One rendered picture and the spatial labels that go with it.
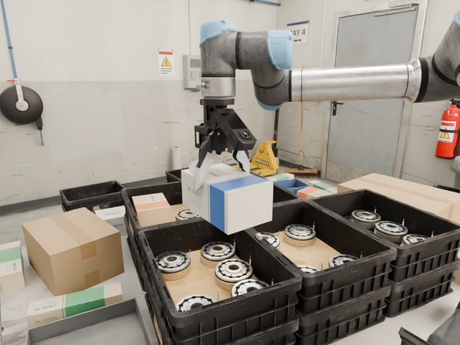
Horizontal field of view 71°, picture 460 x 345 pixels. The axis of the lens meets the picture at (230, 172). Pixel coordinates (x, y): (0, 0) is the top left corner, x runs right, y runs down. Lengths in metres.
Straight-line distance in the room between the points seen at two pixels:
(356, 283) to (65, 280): 0.84
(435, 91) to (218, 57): 0.45
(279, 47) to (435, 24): 3.33
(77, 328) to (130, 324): 0.14
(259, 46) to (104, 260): 0.84
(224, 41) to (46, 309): 0.82
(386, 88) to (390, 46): 3.29
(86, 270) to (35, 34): 3.03
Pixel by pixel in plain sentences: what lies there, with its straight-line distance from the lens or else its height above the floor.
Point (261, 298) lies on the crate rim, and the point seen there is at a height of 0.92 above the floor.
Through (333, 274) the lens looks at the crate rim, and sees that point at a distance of 0.82.
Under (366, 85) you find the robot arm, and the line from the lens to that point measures 0.78.
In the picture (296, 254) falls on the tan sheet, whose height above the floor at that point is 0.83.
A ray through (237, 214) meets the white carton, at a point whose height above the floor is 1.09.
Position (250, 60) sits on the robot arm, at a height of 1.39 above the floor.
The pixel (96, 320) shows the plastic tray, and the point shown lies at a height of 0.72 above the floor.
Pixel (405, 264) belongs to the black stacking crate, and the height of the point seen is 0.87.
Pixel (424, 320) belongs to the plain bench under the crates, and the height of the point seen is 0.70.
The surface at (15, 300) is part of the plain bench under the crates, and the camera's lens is 1.25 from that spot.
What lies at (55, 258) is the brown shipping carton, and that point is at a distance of 1.11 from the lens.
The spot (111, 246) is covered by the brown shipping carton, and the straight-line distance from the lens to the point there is 1.18.
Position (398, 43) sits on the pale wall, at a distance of 4.04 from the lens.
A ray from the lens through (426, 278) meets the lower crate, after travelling 1.12.
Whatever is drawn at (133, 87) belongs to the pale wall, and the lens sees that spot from 4.08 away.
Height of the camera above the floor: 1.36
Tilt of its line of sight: 16 degrees down
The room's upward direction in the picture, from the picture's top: straight up
